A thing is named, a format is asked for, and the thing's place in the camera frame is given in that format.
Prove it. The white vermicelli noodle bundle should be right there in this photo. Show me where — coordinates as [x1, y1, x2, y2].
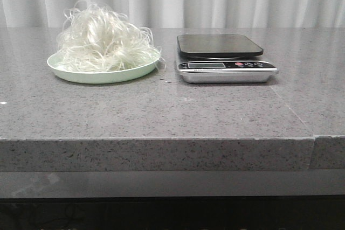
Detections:
[57, 3, 161, 72]

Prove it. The pale green round plate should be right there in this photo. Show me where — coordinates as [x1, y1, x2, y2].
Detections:
[47, 53, 160, 84]

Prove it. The black silver kitchen scale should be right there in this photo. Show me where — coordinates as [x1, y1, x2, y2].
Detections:
[176, 34, 278, 83]

